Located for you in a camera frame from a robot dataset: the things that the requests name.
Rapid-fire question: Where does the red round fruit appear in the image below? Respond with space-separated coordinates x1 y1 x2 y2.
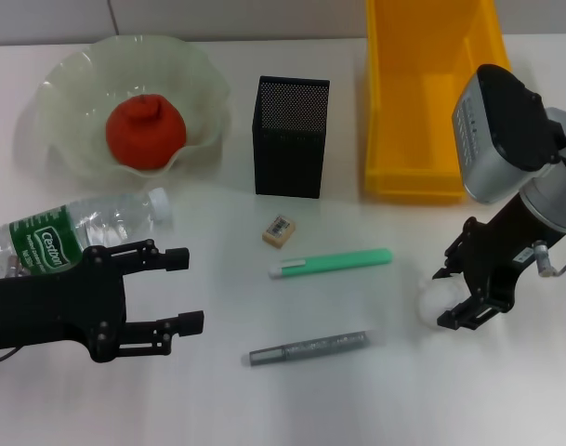
105 92 189 171

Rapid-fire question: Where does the right gripper cable with plug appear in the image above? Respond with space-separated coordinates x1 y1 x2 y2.
533 241 566 279

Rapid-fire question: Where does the black mesh pen holder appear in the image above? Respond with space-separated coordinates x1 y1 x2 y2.
253 75 331 200

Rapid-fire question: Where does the green pen white tip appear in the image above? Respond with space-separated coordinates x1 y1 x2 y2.
268 248 394 280

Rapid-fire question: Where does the pale green glass fruit plate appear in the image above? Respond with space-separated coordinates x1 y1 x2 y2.
15 35 232 191

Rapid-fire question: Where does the beige eraser with barcode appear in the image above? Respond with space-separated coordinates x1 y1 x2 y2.
260 213 296 250

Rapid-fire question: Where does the grey glitter marker pen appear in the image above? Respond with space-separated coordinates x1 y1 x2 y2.
248 330 371 369

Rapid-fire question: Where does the yellow plastic bin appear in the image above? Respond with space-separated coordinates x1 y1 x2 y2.
362 0 516 205

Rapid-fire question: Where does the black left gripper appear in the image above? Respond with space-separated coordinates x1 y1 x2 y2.
0 239 191 363

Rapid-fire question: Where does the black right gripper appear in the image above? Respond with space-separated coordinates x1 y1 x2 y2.
431 192 566 331

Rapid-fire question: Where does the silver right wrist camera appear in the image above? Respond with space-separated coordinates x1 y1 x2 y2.
451 63 566 205

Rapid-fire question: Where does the white paper ball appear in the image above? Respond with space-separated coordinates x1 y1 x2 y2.
415 273 467 329

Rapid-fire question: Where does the clear water bottle green label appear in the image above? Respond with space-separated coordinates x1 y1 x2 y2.
0 187 175 280

